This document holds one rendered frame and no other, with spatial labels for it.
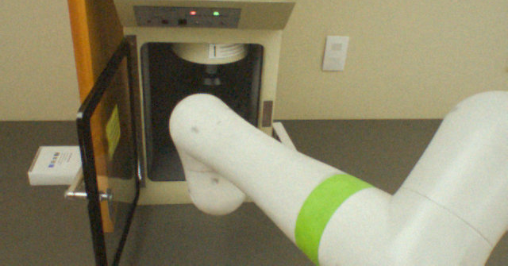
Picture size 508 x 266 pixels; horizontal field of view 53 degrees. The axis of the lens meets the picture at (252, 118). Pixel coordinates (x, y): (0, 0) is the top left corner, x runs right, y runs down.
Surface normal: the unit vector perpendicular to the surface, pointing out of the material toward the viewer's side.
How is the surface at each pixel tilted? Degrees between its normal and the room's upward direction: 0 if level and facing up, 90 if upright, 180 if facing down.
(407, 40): 90
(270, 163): 38
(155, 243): 0
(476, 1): 90
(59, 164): 0
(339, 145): 0
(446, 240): 42
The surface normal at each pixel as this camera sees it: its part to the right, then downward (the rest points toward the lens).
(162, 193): 0.11, 0.52
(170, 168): 0.07, -0.85
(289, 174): -0.55, -0.61
